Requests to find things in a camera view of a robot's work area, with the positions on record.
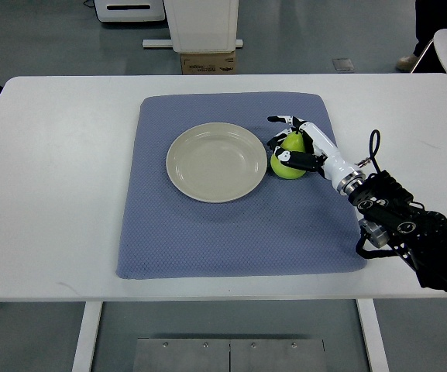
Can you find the white cabinet on stand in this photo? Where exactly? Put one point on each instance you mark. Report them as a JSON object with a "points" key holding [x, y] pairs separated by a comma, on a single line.
{"points": [[200, 26]]}

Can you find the brown cardboard box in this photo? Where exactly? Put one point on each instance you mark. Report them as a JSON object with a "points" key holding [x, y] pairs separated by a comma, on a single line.
{"points": [[208, 63]]}

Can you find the person leg with tan shoe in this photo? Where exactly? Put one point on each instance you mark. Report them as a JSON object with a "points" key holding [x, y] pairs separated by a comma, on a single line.
{"points": [[430, 16]]}

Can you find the white table leg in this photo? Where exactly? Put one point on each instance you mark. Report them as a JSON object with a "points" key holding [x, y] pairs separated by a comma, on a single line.
{"points": [[86, 342], [372, 337]]}

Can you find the right white table leg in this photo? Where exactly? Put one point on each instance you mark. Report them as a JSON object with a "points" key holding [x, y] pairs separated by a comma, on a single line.
{"points": [[372, 337]]}

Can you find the left white table leg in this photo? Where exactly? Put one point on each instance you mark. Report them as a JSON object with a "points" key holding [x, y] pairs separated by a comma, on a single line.
{"points": [[86, 342]]}

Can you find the green pear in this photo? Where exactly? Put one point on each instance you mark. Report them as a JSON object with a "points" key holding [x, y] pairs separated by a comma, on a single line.
{"points": [[287, 148]]}

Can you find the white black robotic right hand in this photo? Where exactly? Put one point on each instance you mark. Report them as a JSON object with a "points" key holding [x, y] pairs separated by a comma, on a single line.
{"points": [[323, 157]]}

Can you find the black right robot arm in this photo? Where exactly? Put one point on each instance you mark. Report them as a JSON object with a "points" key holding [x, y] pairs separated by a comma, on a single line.
{"points": [[394, 225]]}

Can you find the blue textured cloth mat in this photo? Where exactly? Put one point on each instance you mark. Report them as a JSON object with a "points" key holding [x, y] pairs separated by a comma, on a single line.
{"points": [[281, 228]]}

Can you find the white appliance with black slot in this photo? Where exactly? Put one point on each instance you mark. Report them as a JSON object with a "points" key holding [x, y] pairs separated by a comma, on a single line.
{"points": [[129, 11]]}

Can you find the small grey floor plate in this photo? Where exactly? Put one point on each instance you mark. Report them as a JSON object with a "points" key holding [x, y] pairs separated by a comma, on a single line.
{"points": [[343, 64]]}

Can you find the beige round plate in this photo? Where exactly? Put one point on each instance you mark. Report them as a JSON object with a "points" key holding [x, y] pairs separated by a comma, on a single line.
{"points": [[216, 162]]}

